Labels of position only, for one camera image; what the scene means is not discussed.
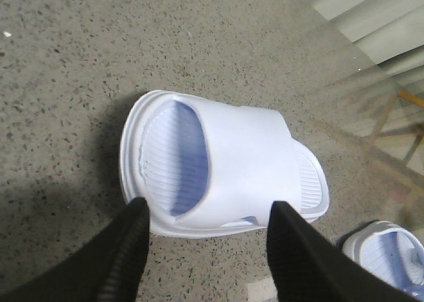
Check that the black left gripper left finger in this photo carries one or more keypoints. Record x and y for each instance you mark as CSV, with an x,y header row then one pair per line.
x,y
108,268

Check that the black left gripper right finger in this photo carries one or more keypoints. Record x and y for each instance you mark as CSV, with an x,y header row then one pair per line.
x,y
305,266

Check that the light blue slipper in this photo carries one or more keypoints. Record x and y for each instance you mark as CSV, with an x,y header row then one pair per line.
x,y
209,169
389,252

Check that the wooden easel stand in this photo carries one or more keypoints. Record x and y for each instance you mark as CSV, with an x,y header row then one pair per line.
x,y
401,136

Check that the beige curtain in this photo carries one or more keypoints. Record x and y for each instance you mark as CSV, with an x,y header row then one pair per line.
x,y
389,32

